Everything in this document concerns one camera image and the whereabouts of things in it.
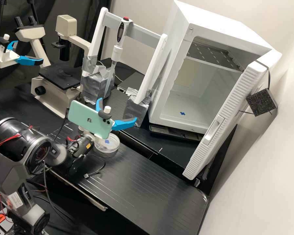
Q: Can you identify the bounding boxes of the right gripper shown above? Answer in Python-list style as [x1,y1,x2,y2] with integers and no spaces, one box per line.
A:
[85,98,138,148]

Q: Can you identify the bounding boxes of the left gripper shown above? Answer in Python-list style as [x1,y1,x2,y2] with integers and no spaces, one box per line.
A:
[0,40,44,68]

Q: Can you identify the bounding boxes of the petri dish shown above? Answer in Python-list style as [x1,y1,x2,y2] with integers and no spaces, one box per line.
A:
[94,134,121,155]

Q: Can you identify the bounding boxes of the cream microscope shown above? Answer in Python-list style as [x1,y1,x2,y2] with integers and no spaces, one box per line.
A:
[13,14,95,119]

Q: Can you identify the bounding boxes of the pipette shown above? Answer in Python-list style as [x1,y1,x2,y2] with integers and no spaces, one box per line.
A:
[104,16,133,98]

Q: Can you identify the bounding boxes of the white pipette stand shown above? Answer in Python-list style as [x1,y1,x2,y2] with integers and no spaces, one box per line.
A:
[80,7,169,128]

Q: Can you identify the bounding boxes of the incubator door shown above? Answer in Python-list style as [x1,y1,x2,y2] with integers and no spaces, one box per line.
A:
[182,51,279,181]

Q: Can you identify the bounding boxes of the white incubator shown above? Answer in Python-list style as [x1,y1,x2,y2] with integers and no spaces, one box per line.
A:
[148,0,283,135]

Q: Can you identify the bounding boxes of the right wrist camera phone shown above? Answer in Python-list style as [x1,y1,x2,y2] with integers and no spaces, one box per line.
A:
[68,100,115,141]

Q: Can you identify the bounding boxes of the black cable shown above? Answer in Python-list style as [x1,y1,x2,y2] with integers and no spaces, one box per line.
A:
[53,111,70,142]
[84,158,106,179]

